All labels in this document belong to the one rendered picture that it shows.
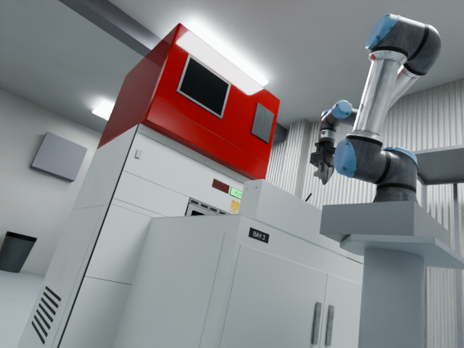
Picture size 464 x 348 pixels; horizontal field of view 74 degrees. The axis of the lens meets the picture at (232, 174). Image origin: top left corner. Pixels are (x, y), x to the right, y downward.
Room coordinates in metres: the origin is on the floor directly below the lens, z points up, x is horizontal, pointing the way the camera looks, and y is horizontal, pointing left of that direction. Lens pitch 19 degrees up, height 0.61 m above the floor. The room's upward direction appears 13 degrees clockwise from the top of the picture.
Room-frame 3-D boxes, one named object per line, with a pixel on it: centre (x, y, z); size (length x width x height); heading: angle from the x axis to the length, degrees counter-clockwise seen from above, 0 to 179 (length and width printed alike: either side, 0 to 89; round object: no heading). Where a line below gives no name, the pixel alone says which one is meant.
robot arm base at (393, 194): (0.92, -0.53, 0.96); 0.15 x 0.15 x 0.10
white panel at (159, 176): (1.56, 0.15, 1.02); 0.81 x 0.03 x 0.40; 126
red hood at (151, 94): (1.81, 0.34, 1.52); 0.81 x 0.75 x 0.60; 126
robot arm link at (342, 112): (1.15, -0.41, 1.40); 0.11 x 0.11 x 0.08; 3
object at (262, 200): (1.16, -0.30, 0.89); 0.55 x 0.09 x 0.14; 126
